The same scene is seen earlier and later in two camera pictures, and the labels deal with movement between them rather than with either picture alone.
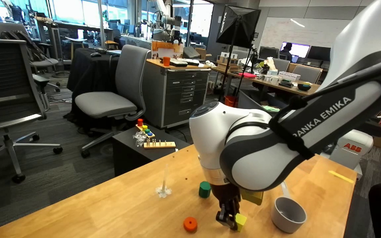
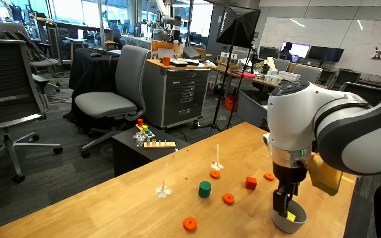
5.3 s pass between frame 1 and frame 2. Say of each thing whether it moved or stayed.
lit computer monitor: stayed
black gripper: moved
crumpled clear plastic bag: stayed
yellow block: moved
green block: stayed
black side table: stayed
